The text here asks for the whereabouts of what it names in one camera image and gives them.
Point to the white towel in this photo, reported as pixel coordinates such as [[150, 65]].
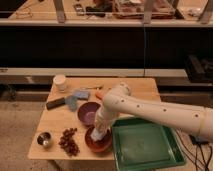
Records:
[[96, 135]]

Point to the red bowl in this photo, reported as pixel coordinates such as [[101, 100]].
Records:
[[100, 145]]

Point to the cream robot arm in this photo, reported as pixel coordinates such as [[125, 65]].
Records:
[[194, 120]]

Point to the purple bowl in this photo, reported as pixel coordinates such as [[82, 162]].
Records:
[[86, 112]]

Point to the orange carrot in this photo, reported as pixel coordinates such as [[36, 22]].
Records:
[[99, 95]]

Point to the metal spoon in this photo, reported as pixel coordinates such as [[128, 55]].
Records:
[[94, 87]]

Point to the blue sponge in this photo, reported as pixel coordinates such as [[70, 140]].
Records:
[[81, 94]]

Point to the blue-grey cloth piece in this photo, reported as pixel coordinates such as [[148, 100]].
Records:
[[71, 102]]

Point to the white cup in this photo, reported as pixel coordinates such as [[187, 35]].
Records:
[[60, 82]]

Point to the black rectangular block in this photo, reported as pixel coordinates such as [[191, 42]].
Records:
[[55, 103]]

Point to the wooden table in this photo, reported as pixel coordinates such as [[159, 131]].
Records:
[[55, 121]]

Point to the green plastic tray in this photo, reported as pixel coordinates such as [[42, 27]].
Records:
[[140, 145]]

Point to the bunch of dark grapes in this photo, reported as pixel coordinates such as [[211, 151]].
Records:
[[67, 142]]

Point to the small metal cup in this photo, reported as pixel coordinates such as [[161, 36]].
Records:
[[45, 139]]

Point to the black box on right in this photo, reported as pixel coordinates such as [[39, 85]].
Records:
[[199, 70]]

